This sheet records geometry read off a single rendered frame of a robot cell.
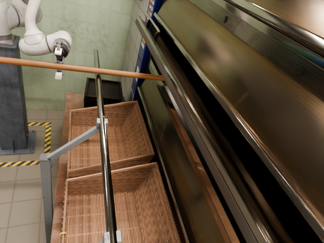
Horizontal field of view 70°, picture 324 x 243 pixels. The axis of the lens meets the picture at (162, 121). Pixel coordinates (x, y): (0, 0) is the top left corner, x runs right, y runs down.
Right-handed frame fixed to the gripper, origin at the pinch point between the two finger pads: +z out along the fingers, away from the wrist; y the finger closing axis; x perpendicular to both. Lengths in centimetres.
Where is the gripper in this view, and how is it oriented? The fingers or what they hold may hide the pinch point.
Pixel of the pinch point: (58, 66)
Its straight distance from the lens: 130.2
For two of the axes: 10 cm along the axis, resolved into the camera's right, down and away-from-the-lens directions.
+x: -9.4, -0.5, -3.5
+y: -2.5, 7.7, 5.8
